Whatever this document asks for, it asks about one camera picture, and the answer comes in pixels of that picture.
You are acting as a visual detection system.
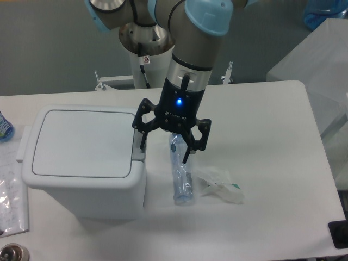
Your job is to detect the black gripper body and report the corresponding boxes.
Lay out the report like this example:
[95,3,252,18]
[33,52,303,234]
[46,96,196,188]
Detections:
[154,78,204,134]

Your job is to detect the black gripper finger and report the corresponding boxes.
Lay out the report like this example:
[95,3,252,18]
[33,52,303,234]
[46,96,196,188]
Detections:
[181,117,212,164]
[132,97,161,150]

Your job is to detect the white plastic trash can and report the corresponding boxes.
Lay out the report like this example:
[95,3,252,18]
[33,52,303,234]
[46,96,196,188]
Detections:
[21,104,146,220]

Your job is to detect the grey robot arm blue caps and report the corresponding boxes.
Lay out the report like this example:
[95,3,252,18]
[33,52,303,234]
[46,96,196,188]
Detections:
[85,1,250,155]

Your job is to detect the clear crushed plastic bottle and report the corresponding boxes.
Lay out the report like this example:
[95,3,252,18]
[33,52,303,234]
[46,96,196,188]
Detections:
[169,134,194,206]

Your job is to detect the crumpled white plastic wrapper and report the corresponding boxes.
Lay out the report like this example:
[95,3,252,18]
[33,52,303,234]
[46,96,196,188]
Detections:
[195,166,245,204]

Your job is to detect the blue green bottle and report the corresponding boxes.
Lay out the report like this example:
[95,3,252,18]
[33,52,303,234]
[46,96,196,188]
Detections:
[0,113,15,143]

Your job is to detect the paper sheet in plastic sleeve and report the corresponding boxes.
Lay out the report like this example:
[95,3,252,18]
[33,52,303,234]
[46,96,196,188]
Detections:
[1,140,29,238]

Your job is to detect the blue water jug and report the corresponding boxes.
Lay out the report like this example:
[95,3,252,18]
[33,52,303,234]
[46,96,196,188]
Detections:
[302,1,347,31]

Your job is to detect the black device at table edge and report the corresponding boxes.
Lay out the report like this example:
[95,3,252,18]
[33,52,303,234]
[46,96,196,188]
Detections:
[328,220,347,249]

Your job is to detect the round metal connector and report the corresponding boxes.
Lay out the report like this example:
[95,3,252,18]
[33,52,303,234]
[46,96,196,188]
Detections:
[1,243,30,261]

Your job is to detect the white pedestal base frame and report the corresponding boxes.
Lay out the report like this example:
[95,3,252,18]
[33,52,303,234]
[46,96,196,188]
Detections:
[94,61,233,91]

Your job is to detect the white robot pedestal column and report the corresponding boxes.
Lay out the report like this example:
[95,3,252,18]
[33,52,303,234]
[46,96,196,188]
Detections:
[119,22,174,89]

